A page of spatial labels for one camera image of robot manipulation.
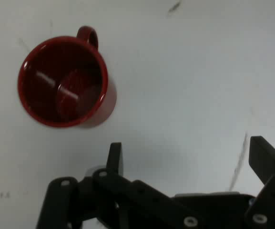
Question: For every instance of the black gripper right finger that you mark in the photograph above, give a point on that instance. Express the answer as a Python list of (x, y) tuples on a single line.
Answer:
[(274, 190)]

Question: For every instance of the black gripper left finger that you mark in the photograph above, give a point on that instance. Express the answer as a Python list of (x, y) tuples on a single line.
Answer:
[(118, 198)]

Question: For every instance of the red enamel mug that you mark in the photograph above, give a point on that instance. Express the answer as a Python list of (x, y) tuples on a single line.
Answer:
[(63, 81)]

